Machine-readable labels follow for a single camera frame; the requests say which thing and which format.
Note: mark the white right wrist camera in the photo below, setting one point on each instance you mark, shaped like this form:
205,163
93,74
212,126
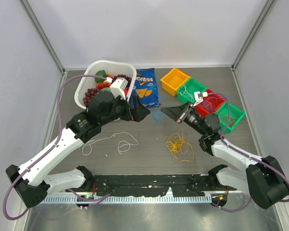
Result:
199,96

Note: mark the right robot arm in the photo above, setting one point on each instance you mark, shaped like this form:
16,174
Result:
261,177

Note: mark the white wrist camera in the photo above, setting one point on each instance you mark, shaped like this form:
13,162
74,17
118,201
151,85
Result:
118,86
199,96

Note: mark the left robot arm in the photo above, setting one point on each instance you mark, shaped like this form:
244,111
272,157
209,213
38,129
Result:
32,180

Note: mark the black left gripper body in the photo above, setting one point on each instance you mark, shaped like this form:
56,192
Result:
125,112

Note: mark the red plastic bin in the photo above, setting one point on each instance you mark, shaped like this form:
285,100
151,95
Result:
209,105

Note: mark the green lime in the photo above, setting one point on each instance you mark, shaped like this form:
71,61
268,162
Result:
102,76

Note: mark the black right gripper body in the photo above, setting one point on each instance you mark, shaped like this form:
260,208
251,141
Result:
178,117

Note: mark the white slotted cable duct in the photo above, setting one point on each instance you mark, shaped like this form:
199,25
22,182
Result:
68,198

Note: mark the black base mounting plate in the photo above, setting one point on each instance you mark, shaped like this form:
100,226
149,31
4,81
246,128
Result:
181,185

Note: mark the blue Doritos chip bag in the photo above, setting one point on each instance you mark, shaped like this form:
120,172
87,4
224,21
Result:
145,87

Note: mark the green plastic bin far right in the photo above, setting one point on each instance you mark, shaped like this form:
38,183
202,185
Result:
236,115

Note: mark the upper purple grape bunch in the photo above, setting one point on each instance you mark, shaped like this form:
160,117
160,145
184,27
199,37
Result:
122,76

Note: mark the white fruit basket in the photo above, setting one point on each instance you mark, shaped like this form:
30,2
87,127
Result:
110,67

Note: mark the green plastic bin near yellow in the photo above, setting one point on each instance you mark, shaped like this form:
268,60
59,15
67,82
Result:
185,93

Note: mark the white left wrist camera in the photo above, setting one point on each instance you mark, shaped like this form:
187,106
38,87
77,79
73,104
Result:
118,86

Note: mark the peaches in basket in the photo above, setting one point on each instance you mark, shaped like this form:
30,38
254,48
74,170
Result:
100,84

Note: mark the lower purple grape bunch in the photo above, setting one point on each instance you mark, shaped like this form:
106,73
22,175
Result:
89,95

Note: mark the purple grape bunch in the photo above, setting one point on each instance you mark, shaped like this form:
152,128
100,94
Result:
89,95
122,76

